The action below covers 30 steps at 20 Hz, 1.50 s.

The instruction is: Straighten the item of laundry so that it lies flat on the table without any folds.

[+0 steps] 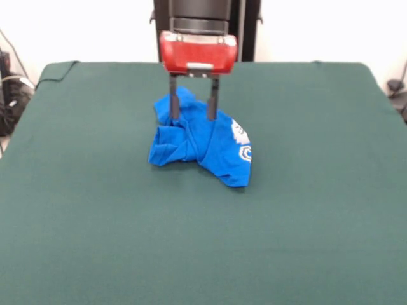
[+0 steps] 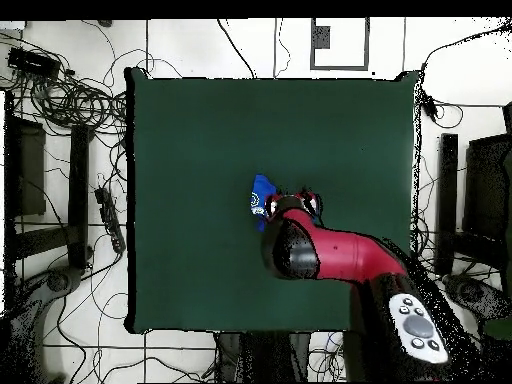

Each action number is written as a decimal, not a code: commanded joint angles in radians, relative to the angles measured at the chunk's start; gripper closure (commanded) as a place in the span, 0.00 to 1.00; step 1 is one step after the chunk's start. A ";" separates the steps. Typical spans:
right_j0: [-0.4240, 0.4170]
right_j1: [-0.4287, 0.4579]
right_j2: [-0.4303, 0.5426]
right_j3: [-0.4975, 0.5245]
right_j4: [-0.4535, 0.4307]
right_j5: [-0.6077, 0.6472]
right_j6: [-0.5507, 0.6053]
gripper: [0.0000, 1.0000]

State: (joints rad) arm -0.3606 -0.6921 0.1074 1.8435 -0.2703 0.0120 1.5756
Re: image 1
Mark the blue shirt with white print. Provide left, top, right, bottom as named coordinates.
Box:
left=146, top=86, right=254, bottom=189

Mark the black cable bundle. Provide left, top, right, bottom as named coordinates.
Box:
left=0, top=47, right=36, bottom=138

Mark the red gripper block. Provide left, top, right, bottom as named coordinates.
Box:
left=158, top=30, right=239, bottom=122

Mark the dark green table cloth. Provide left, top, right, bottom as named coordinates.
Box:
left=0, top=60, right=407, bottom=305

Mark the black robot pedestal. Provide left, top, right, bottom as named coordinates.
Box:
left=151, top=0, right=265, bottom=63

